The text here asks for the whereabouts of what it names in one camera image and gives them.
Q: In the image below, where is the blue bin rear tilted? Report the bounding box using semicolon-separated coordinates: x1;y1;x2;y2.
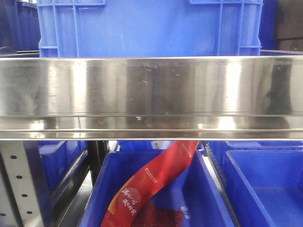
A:
117;140;175;151

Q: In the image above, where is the blue bin right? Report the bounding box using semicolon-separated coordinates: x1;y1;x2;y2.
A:
209;141;303;227

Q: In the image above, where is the red printed paper bag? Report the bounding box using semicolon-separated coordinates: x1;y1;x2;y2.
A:
101;140;199;227

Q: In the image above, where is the blue bin front left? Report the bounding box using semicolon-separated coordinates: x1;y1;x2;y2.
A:
38;140;87;191

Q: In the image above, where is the blue bin with red bag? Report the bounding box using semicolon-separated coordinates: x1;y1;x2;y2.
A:
80;150;234;227

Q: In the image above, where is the perforated steel rack upright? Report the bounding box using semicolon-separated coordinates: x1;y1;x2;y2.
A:
0;141;55;227

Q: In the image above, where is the large blue crate upper shelf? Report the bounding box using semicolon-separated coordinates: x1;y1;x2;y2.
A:
37;0;263;57

